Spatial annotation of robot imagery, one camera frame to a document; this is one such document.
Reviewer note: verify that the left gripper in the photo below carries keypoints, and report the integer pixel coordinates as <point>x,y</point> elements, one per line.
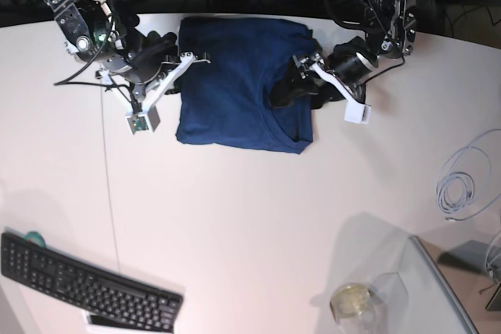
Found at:
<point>331,78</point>

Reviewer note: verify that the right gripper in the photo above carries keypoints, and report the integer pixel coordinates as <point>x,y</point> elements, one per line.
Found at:
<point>141,74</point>

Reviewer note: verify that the blue t-shirt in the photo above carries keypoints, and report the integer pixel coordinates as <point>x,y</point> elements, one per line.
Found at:
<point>226,101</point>

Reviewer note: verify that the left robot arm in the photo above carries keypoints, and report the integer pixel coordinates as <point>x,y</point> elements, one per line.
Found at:
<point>387,31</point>

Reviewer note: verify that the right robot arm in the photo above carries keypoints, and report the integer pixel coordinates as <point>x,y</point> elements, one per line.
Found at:
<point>93,30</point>

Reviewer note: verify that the green tape roll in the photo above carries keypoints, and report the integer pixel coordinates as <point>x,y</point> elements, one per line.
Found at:
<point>35,238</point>

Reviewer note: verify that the black keyboard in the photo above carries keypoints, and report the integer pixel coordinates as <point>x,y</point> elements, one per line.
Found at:
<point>111,297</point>

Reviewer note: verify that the clear glass jar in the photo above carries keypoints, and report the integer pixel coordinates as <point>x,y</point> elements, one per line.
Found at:
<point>378,306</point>

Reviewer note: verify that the grey metal stand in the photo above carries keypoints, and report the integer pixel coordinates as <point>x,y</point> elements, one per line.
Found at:
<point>480,259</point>

